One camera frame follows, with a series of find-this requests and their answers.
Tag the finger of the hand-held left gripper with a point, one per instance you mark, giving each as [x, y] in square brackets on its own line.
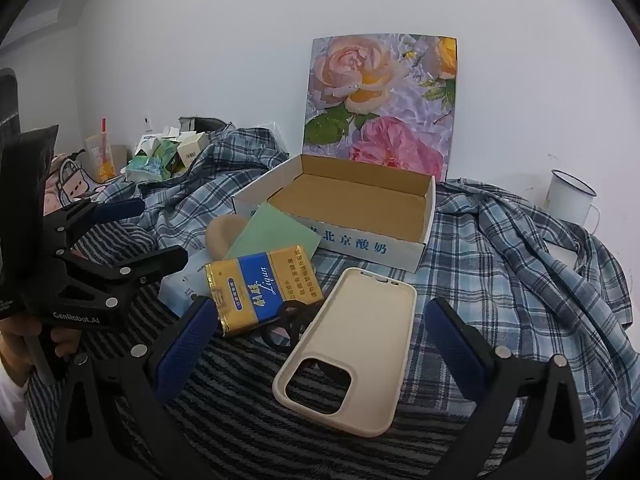
[120, 208]
[150, 262]

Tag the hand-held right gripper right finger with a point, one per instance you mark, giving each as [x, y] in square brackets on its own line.
[460, 352]

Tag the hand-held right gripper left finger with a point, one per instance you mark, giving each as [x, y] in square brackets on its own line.
[185, 345]

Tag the light blue tissue pack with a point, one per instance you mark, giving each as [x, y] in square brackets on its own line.
[177, 290]

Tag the green square cloth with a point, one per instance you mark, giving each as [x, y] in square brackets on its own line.
[270, 235]

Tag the white cardboard box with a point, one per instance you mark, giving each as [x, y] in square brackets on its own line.
[350, 200]

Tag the person's left hand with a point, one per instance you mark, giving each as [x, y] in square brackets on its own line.
[15, 342]

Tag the brown cardboard piece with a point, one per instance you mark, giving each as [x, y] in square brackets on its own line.
[119, 157]

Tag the green tissue box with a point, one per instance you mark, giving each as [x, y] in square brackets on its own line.
[150, 165]

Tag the orange drink cup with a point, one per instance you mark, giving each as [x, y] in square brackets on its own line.
[102, 157]

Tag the cartoon printed bag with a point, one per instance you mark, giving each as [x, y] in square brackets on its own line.
[70, 180]

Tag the grey striped blanket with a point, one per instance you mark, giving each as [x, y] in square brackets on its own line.
[240, 410]

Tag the small cream carton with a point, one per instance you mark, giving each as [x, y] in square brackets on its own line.
[192, 152]

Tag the blue plaid shirt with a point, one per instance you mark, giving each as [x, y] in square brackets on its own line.
[525, 260]

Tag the grey fabric bag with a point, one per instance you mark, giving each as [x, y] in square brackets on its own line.
[210, 124]

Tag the white enamel mug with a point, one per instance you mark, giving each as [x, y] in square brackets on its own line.
[567, 200]

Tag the floral rose picture board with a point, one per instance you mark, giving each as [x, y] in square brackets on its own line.
[370, 85]

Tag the white wall socket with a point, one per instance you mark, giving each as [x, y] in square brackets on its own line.
[147, 120]

